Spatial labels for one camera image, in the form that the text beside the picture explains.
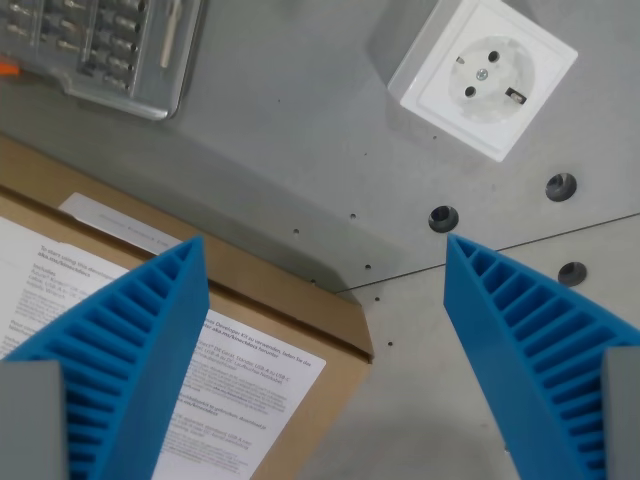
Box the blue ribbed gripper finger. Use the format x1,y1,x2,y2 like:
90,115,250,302
0,234,210,480
442,233,640,480

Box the grey table hole grommet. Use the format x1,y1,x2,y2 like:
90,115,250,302
557,260,588,287
544,172,578,202
428,204,460,234

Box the white printed label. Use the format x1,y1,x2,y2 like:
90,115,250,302
0,215,327,480

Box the brown cardboard box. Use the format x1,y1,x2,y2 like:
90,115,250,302
0,133,376,480

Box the clear plastic bit set case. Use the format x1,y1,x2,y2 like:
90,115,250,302
0,0,208,122

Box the white wall socket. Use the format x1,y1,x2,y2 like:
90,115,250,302
387,0,580,163

